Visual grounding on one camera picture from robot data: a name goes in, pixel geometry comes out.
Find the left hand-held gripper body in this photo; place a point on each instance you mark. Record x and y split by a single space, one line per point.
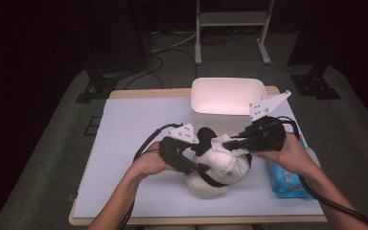
172 151

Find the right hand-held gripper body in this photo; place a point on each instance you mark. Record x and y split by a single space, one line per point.
266 134

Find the white wet wipe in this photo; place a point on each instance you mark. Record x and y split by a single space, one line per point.
218 143

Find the panda plush toy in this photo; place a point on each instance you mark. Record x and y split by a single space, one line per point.
220 161

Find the white plastic bin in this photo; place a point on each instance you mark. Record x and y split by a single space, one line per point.
223 96

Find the blue wet wipe packet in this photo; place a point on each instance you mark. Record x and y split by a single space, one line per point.
284 183

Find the person's left hand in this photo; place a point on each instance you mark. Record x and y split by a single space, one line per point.
148 163

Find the person's right hand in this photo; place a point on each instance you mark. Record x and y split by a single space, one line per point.
292 156

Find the wooden table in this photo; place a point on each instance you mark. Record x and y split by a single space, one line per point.
150 93

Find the black stand base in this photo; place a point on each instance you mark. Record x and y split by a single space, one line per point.
314 86
100 86

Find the white metal stand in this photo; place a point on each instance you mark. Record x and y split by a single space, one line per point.
231 18

